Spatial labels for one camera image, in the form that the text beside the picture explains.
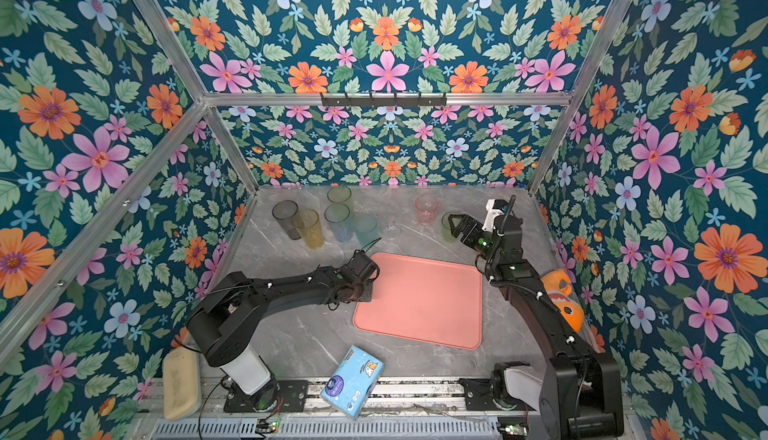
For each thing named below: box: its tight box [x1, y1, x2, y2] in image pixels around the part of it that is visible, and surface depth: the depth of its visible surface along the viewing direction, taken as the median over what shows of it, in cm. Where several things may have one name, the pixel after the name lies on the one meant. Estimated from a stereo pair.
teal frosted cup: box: [353, 214, 379, 249], surface depth 97 cm
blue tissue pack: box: [320, 345, 385, 421], surface depth 73 cm
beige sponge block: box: [162, 346, 202, 421], surface depth 74 cm
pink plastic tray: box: [353, 252, 483, 350], surface depth 90 cm
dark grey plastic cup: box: [272, 200, 302, 240], surface depth 97 cm
